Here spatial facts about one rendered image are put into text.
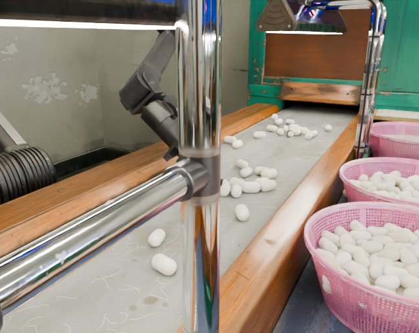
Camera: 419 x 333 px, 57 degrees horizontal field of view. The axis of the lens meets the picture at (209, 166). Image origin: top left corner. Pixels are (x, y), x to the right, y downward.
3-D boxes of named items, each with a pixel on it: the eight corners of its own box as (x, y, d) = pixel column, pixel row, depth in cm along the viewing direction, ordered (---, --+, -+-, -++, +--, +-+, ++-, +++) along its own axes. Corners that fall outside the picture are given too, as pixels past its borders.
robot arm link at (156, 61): (153, 41, 119) (176, 16, 114) (166, 55, 121) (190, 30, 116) (110, 101, 84) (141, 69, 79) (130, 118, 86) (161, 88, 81)
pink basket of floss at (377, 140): (403, 181, 100) (410, 146, 97) (344, 152, 124) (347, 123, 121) (485, 172, 106) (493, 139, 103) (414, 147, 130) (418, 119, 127)
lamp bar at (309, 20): (254, 31, 77) (256, -9, 75) (322, 33, 129) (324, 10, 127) (294, 31, 73) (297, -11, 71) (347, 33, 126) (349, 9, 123)
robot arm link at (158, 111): (133, 116, 84) (147, 97, 81) (150, 113, 90) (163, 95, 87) (154, 139, 83) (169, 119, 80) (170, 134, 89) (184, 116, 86)
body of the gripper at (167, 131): (207, 133, 86) (185, 110, 87) (184, 143, 77) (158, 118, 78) (191, 152, 89) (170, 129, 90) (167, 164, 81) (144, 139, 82)
